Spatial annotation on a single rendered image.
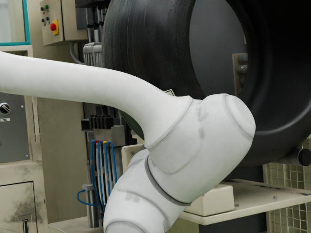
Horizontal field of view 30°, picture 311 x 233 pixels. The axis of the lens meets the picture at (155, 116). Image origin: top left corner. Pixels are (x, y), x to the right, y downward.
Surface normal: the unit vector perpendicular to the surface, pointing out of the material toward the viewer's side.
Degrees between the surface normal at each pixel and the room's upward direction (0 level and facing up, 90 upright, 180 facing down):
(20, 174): 90
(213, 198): 90
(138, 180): 60
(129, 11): 71
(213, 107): 48
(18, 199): 90
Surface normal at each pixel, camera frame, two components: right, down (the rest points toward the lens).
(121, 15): -0.85, -0.20
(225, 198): 0.49, 0.00
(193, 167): -0.23, 0.38
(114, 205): -0.69, -0.57
